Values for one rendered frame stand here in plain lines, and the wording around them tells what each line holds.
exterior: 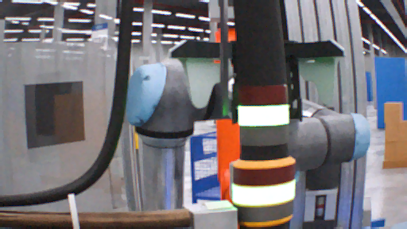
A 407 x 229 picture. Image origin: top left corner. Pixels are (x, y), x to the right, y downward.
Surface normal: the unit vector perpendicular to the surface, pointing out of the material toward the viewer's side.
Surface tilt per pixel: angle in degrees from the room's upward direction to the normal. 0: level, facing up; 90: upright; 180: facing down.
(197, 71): 94
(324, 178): 90
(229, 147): 96
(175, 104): 102
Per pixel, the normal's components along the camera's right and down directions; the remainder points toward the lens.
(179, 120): 0.48, 0.23
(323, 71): -0.90, 0.12
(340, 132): 0.36, -0.38
